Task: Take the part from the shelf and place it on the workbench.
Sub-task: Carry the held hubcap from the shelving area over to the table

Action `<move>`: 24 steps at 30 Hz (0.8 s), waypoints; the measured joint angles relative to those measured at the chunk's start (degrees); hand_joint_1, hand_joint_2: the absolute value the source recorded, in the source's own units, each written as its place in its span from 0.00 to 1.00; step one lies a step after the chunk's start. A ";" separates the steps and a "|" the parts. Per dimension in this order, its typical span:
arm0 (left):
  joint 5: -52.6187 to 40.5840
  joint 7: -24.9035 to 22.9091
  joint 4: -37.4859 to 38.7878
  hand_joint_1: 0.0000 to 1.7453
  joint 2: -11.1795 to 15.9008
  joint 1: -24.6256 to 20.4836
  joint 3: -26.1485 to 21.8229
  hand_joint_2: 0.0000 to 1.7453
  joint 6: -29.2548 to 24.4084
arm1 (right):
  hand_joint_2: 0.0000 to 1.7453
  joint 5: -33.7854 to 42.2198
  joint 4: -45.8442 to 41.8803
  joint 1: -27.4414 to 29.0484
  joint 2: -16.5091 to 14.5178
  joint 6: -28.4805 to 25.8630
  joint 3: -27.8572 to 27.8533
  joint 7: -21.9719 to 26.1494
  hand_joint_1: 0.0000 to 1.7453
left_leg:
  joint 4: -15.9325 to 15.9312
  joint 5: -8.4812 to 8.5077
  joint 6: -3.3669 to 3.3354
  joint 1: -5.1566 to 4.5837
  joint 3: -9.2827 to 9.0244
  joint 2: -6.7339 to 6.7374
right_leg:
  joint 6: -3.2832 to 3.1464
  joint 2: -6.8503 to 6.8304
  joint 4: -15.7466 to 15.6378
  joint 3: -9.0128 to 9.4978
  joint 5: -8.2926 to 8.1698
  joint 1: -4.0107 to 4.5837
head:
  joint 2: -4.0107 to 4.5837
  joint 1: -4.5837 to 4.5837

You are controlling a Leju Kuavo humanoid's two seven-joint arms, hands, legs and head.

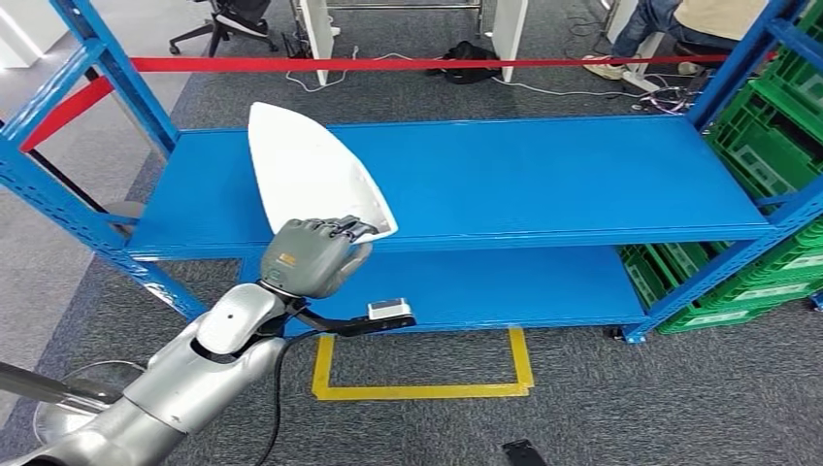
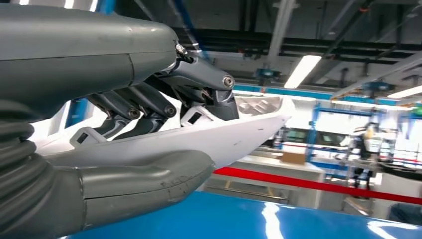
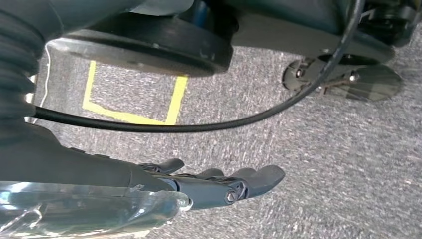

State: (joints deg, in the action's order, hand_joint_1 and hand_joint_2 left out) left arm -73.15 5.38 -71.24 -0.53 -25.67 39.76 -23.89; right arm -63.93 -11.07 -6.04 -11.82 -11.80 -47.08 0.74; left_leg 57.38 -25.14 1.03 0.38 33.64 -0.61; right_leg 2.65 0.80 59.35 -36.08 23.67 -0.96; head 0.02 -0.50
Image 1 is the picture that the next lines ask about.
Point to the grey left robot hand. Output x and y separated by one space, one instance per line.
302 264

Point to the white iron-shaped plastic part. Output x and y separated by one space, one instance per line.
308 167

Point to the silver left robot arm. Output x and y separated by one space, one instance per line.
173 392

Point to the blue metal shelf rack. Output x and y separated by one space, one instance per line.
450 180
818 300

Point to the yellow floor tape square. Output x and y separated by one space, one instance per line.
418 390

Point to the red barrier belt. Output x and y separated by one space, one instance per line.
386 63
64 112

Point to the white desk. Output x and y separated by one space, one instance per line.
318 38
614 16

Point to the black office chair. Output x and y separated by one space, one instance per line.
238 16

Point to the black bag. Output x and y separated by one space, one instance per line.
466 61

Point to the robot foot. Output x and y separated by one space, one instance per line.
522 454

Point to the white cabinet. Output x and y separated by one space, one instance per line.
19 32

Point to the green plastic crate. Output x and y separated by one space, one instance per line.
797 262
707 318
771 292
746 132
811 236
797 77

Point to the black stool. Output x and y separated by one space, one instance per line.
697 50

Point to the person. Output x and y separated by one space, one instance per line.
714 16

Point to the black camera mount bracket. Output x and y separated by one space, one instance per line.
347 325

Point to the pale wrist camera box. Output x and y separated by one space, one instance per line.
389 309

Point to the black stanchion post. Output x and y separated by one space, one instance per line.
125 212

